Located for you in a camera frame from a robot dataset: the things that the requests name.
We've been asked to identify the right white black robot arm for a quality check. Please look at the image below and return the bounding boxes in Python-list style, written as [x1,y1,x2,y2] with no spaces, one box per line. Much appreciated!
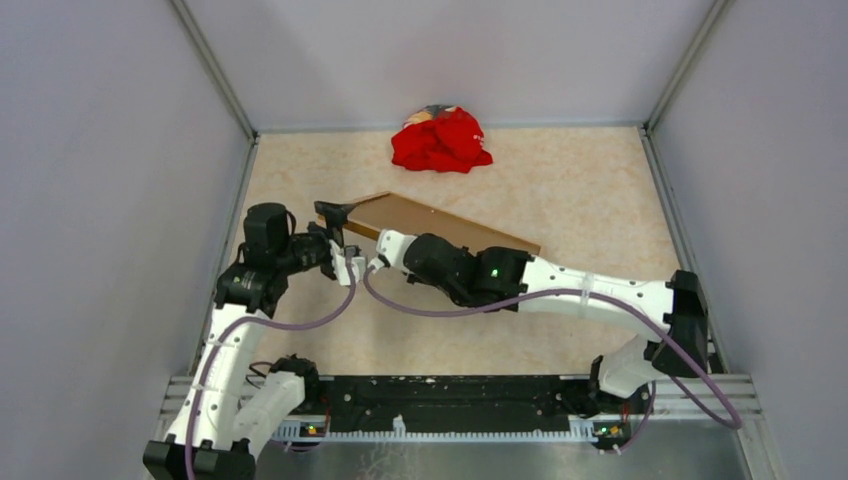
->
[391,233,708,412]

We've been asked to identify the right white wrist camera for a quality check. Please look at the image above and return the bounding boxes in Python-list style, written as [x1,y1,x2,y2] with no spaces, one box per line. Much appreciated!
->
[370,229,418,274]

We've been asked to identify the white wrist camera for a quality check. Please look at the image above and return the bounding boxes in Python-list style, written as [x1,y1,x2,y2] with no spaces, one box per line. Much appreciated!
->
[330,241,368,287]
[370,229,418,274]

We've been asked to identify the wooden picture frame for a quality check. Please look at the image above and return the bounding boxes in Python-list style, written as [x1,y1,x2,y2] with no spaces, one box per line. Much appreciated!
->
[316,190,543,261]

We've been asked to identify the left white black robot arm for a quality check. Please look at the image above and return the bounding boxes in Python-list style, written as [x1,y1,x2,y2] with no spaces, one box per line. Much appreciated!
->
[143,201,365,479]

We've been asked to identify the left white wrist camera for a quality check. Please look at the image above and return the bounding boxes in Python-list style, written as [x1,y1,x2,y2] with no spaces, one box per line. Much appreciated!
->
[330,241,368,287]

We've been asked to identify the aluminium front rail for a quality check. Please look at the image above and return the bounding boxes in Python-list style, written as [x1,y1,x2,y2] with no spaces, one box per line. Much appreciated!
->
[158,374,763,444]

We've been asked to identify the red crumpled cloth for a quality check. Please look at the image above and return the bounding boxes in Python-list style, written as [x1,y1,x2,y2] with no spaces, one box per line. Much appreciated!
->
[390,104,494,174]

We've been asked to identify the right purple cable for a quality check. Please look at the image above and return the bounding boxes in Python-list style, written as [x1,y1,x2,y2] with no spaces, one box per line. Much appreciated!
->
[361,261,745,454]

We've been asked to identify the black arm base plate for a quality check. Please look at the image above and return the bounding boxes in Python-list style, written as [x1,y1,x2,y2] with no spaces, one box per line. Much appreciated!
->
[294,375,649,433]

